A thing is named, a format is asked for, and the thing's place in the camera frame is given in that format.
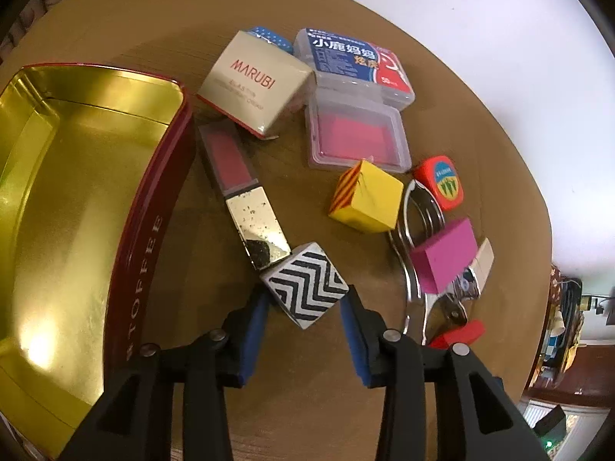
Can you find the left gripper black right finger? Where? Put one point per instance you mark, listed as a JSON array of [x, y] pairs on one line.
[[476, 419]]

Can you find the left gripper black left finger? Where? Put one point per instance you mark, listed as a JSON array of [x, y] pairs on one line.
[[132, 419]]

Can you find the small red block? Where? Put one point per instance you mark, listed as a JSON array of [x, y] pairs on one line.
[[467, 334]]

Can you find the magenta block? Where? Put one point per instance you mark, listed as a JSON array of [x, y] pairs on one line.
[[444, 256]]

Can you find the black white zigzag cube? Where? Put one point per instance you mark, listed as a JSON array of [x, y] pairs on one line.
[[306, 284]]

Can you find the red tape measure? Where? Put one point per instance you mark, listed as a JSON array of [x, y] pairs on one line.
[[439, 175]]

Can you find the yellow striped cube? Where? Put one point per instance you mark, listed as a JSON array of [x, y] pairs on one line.
[[367, 199]]

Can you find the red gold lipstick tube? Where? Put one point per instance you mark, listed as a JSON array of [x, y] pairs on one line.
[[245, 198]]

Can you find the clear box with red packet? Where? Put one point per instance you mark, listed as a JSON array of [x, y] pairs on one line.
[[344, 130]]

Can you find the beige Marubi box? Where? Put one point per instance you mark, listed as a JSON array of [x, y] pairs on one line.
[[255, 84]]

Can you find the dark wooden side furniture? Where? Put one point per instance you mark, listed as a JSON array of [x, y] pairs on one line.
[[569, 398]]

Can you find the red gold toffee tin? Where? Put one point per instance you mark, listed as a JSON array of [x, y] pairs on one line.
[[92, 161]]

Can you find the clear floss pick box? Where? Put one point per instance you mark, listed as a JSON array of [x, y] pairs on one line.
[[353, 67]]

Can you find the blue dotted small box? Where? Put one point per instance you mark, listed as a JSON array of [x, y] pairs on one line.
[[272, 38]]

